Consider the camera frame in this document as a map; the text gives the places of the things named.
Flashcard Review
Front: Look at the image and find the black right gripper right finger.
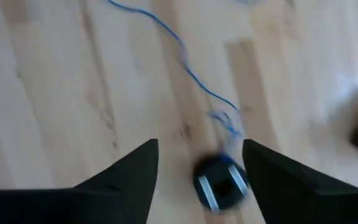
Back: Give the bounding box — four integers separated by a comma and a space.
242, 139, 358, 224

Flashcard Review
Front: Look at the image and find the black cord spool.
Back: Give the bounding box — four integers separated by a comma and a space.
192, 153, 250, 215

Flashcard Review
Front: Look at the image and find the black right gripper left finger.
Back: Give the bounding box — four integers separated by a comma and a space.
0, 139, 160, 224

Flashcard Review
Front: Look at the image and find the blue cord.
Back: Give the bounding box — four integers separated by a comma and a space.
107, 0, 262, 164

